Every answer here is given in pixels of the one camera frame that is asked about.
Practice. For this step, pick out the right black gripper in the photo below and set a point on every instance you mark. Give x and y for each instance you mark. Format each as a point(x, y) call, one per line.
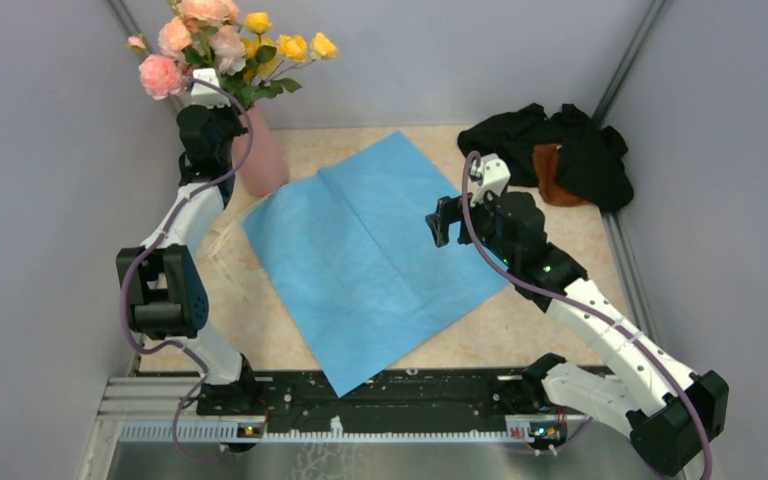
point(448, 210)

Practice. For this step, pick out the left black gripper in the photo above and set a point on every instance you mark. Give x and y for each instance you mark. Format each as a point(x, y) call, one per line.
point(239, 127)

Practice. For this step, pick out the pale pink rose stem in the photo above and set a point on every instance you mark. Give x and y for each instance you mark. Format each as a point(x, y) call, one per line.
point(229, 50)

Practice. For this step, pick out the yellow rose stem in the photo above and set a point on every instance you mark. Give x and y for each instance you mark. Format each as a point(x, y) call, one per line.
point(268, 62)

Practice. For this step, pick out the blue wrapping paper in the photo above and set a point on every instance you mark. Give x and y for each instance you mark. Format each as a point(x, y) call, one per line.
point(350, 255)

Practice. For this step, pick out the peach rose stem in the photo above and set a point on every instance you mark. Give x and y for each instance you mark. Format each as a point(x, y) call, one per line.
point(193, 24)

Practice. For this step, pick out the cream ribbon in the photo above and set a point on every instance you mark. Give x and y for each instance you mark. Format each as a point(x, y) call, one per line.
point(227, 261)

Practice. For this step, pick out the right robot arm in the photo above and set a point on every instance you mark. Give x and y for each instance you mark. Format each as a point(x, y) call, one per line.
point(622, 358)

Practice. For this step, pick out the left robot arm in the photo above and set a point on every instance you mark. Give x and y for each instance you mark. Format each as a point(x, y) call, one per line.
point(163, 301)

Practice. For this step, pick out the pink ceramic vase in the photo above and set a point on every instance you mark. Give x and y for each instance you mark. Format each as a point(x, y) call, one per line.
point(265, 169)

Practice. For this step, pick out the pink rose in vase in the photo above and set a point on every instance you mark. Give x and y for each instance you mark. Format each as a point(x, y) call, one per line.
point(159, 75)

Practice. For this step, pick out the brown cloth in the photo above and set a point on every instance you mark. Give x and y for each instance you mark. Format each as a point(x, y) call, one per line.
point(546, 162)

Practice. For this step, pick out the black cloth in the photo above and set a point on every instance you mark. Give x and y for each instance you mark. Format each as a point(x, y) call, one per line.
point(591, 163)

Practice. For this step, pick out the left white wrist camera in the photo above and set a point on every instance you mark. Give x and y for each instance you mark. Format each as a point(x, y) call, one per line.
point(205, 89)

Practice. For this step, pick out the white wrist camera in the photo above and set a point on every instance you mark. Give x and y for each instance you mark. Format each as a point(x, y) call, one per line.
point(489, 176)
point(205, 89)

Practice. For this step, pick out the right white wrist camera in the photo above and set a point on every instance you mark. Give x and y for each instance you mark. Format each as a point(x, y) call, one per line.
point(489, 176)

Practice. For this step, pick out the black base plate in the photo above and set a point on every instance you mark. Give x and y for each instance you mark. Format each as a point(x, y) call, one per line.
point(425, 401)

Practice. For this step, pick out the aluminium frame rail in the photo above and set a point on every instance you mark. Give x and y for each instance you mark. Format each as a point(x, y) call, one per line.
point(148, 428)

